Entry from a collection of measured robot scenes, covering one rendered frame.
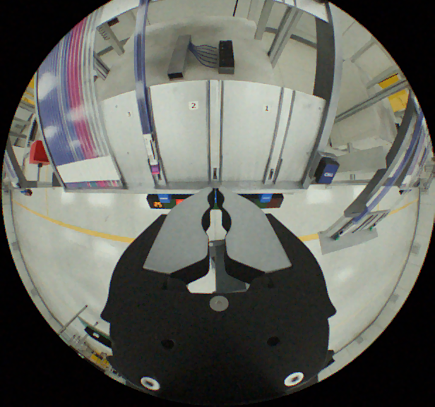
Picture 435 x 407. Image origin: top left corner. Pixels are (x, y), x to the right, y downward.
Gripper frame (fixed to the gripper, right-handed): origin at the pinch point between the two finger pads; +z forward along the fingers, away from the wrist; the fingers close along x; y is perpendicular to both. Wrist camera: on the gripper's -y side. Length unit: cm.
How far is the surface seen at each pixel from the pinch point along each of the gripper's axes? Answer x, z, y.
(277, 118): 9.9, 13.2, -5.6
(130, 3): -14.0, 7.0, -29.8
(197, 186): -3.3, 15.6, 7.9
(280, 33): 21, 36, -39
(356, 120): 96, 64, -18
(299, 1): 12.9, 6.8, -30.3
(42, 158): -79, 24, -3
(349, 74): 96, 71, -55
